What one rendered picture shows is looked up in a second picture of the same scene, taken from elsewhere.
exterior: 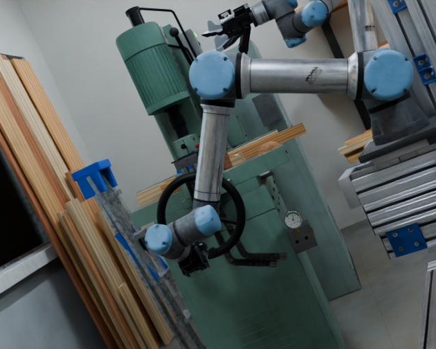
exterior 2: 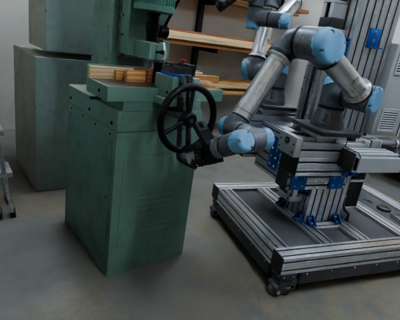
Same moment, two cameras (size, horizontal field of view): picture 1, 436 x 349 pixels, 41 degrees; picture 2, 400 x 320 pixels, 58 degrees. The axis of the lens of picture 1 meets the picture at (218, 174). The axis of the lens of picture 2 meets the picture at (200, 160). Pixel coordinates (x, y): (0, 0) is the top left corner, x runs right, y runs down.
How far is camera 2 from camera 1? 143 cm
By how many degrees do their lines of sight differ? 50
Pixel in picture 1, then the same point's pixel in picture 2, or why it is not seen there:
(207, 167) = (261, 98)
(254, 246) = not seen: hidden behind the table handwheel
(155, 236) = (246, 139)
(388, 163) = (322, 140)
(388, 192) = (313, 155)
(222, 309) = (136, 186)
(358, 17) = (266, 31)
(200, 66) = (333, 37)
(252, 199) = not seen: hidden behind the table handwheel
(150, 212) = (125, 93)
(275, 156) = (217, 94)
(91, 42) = not seen: outside the picture
